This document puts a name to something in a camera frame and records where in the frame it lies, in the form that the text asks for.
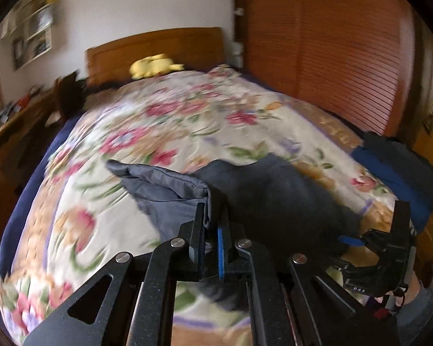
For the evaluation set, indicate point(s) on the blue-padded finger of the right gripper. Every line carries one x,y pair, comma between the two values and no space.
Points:
353,242

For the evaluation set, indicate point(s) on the grey right sleeve forearm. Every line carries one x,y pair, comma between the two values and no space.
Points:
413,317

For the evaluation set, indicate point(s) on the floral bed blanket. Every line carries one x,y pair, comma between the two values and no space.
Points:
81,215

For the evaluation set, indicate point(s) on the yellow plush toy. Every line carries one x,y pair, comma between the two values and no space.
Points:
153,66

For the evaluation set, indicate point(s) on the wooden headboard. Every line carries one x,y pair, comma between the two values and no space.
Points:
198,48

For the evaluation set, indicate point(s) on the wooden desk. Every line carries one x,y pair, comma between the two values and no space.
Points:
24,139

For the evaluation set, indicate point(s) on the dark navy trousers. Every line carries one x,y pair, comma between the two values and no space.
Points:
276,205

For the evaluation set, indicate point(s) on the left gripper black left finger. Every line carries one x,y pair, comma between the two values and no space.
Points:
130,300

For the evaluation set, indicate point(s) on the folded blue clothes stack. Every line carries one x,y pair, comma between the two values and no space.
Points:
407,174

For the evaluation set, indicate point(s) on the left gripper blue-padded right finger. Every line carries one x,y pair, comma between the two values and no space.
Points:
293,303

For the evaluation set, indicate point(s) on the navy bed sheet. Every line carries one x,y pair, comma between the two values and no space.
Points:
16,222

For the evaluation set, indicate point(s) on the dark wooden chair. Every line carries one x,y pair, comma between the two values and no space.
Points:
69,97

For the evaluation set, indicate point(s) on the white wall shelf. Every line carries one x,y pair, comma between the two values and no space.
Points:
28,30

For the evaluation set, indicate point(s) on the louvered wooden wardrobe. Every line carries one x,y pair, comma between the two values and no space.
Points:
354,58

